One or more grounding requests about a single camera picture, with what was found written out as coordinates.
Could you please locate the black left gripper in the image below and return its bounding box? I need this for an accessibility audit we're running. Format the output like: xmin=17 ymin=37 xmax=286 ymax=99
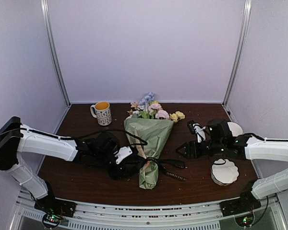
xmin=94 ymin=150 xmax=132 ymax=181

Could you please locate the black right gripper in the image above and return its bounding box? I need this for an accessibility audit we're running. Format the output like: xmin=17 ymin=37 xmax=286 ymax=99
xmin=175 ymin=140 xmax=225 ymax=161

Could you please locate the black camera strap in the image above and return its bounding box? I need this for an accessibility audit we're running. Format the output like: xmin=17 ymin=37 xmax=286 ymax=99
xmin=126 ymin=157 xmax=188 ymax=182

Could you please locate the wrapping paper sheet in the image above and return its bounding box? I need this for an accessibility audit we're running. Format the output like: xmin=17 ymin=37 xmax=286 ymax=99
xmin=124 ymin=118 xmax=174 ymax=189

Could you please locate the pale yellow flower stem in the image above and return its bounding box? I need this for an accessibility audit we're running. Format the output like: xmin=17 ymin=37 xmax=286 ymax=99
xmin=169 ymin=111 xmax=185 ymax=123

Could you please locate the pink rose flower stem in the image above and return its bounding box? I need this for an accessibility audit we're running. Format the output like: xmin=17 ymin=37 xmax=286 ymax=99
xmin=148 ymin=102 xmax=169 ymax=120

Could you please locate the peach flower stem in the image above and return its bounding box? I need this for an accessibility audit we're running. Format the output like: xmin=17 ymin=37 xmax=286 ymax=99
xmin=127 ymin=102 xmax=140 ymax=118

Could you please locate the blue flower stem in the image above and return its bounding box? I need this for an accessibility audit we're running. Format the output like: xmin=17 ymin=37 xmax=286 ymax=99
xmin=138 ymin=92 xmax=155 ymax=119

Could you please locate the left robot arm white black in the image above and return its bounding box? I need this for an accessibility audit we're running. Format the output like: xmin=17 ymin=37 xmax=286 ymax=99
xmin=0 ymin=116 xmax=147 ymax=213

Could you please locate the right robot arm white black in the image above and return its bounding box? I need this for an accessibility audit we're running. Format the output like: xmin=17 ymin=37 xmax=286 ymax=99
xmin=176 ymin=119 xmax=288 ymax=212

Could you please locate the scalloped white bowl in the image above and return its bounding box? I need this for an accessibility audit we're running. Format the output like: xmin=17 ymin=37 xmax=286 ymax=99
xmin=211 ymin=159 xmax=239 ymax=186

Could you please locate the small white bowl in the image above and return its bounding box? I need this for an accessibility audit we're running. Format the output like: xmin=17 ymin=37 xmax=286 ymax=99
xmin=227 ymin=122 xmax=243 ymax=137

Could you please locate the patterned mug yellow inside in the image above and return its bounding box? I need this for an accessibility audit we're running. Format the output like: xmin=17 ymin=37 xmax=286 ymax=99
xmin=90 ymin=102 xmax=112 ymax=126

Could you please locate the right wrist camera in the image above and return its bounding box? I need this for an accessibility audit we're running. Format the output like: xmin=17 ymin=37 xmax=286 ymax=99
xmin=187 ymin=120 xmax=206 ymax=143

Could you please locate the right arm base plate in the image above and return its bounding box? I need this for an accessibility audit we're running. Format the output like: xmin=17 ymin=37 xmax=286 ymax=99
xmin=220 ymin=198 xmax=261 ymax=217

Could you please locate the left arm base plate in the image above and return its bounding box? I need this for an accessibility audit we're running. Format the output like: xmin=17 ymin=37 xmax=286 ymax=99
xmin=34 ymin=198 xmax=76 ymax=218

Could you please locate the right aluminium frame post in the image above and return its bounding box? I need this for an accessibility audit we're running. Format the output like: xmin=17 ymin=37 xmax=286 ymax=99
xmin=222 ymin=0 xmax=252 ymax=107

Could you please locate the aluminium frame post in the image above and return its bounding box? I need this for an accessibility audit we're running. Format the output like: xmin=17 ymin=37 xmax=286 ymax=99
xmin=222 ymin=0 xmax=252 ymax=107
xmin=40 ymin=0 xmax=71 ymax=107

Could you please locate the left aluminium frame post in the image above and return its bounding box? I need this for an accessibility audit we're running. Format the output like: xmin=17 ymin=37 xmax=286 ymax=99
xmin=40 ymin=0 xmax=71 ymax=107

